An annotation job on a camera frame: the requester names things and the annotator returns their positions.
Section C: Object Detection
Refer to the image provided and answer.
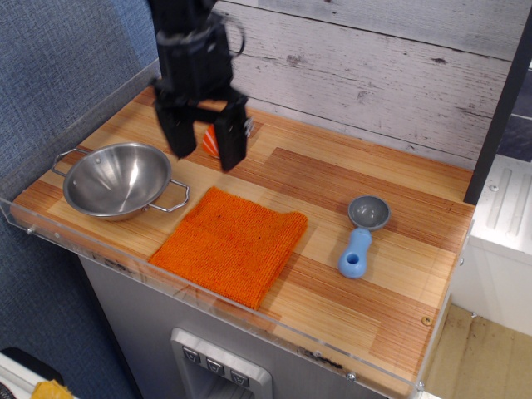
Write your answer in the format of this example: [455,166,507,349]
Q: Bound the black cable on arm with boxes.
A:
[215,12,246,57]

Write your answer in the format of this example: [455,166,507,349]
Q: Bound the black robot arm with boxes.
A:
[149,1,251,171]

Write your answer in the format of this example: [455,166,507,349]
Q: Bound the orange folded cloth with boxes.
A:
[150,187,308,310]

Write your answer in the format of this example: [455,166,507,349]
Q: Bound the yellow object bottom left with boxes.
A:
[31,380,74,399]

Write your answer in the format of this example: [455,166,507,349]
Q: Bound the grey cabinet with button panel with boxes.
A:
[81,258,380,398]

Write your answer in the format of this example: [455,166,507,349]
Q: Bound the right dark vertical post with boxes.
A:
[464,10,531,205]

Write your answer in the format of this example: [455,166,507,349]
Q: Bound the blue grey toy scoop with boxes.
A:
[337,195,392,279]

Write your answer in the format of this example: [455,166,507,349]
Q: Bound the clear acrylic guard rail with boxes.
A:
[0,57,475,396]

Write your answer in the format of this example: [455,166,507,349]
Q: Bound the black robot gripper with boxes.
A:
[155,24,249,172]

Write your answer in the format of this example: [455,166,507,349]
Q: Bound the white toy sink counter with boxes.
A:
[451,155,531,335]

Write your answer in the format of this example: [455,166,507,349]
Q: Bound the stainless steel bowl with handles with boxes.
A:
[51,142,190,221]

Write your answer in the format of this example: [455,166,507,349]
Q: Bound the toy salmon nigiri sushi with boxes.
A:
[202,125,219,159]

